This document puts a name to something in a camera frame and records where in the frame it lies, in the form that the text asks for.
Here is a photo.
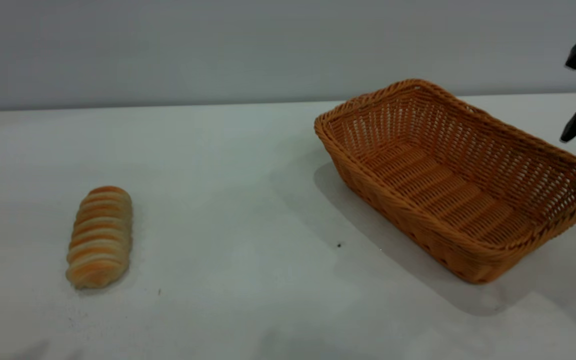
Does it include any striped orange cream bread roll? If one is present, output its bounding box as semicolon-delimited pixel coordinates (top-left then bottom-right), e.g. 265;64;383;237
65;186;134;290

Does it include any orange woven wicker basket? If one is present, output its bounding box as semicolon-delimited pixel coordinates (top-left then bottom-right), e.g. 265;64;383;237
314;78;576;285

